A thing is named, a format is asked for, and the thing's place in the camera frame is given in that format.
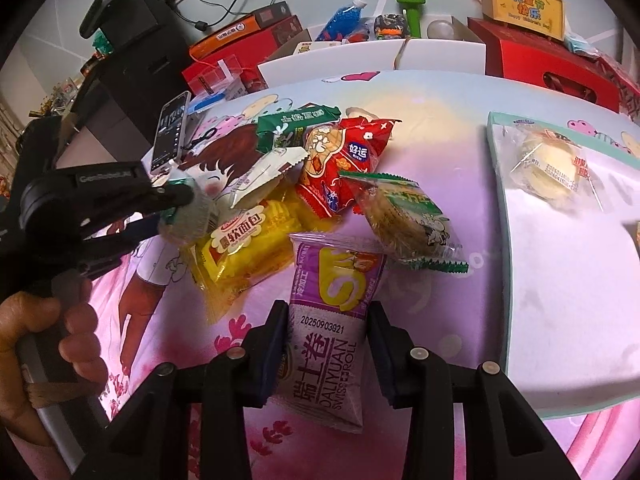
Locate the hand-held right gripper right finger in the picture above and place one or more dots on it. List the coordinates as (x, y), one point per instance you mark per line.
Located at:
(382, 360)

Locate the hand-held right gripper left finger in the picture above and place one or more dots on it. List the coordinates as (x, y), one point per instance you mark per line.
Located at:
(276, 360)

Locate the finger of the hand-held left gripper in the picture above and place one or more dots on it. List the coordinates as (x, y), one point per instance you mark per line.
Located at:
(172, 196)
(125, 242)

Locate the clear snack packet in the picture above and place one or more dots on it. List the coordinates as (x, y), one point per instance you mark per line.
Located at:
(192, 220)

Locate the purple swiss roll packet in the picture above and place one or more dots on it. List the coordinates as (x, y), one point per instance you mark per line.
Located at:
(325, 360)

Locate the yellow bread packet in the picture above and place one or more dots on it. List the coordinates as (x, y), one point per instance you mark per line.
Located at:
(245, 255)

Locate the white zigzag-edged packet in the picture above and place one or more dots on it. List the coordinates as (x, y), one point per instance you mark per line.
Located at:
(265, 175)

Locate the clear green-edged cracker packet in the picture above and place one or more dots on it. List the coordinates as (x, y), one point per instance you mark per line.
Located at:
(405, 220)

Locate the dark green snack packet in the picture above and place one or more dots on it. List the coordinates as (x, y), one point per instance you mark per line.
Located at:
(295, 120)

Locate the white tray with teal rim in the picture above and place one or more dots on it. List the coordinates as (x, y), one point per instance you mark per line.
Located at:
(560, 285)

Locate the person's left hand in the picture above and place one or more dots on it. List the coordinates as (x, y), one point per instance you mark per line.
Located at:
(80, 355)

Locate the smartphone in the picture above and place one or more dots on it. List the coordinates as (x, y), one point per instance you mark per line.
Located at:
(170, 132)

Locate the blue and white packet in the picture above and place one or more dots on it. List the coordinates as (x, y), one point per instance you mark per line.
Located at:
(205, 102)

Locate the black chair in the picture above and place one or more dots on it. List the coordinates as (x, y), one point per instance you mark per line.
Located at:
(130, 95)

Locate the clear plastic box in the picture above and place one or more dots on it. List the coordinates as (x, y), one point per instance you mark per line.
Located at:
(220, 77)

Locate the orange box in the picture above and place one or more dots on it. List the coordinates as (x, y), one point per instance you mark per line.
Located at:
(222, 40)

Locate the dark red box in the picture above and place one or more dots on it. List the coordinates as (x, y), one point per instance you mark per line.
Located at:
(250, 47)

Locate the red snack packet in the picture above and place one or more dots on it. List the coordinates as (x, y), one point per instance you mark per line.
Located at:
(340, 160)

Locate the open cardboard box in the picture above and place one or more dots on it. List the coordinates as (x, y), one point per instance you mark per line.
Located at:
(285, 50)

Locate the small white yellow box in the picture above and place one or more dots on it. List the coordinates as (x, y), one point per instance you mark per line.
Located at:
(315, 46)

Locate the black flat box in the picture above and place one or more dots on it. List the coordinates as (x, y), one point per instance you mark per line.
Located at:
(272, 14)

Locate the printed cartoon bedsheet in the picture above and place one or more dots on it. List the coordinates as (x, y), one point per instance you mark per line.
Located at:
(440, 135)

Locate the blue bottle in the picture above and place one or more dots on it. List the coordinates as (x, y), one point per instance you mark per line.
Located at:
(342, 20)

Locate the round cake packet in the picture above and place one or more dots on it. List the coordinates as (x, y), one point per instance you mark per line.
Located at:
(547, 165)

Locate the colourful black pouch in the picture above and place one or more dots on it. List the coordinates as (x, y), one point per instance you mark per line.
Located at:
(390, 26)

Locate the green dumbbell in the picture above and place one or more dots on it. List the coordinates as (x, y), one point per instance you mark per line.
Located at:
(411, 12)

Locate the clear round ball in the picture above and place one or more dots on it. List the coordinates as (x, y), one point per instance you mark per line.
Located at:
(441, 30)

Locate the red gift box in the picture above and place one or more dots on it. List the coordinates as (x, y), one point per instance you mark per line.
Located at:
(530, 62)

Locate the patterned red box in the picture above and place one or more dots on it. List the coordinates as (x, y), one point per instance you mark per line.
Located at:
(622, 85)

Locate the teal packet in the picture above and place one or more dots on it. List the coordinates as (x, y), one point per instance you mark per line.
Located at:
(582, 45)

